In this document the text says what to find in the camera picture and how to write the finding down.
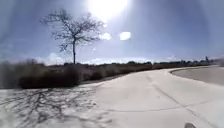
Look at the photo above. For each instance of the tall bare branchy tree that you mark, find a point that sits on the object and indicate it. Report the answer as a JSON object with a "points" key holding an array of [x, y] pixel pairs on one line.
{"points": [[73, 33]]}

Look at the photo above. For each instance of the grey road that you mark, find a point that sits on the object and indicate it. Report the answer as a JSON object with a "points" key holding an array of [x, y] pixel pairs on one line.
{"points": [[203, 75]]}

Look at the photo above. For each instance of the dry brown bushes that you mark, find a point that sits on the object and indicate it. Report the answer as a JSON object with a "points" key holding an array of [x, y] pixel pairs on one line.
{"points": [[50, 75]]}

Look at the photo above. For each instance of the pale concrete pavement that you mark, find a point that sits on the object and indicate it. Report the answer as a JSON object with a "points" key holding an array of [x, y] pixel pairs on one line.
{"points": [[140, 100]]}

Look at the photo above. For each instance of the robot's own part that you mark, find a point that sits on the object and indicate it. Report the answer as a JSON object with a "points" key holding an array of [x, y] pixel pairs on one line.
{"points": [[189, 125]]}

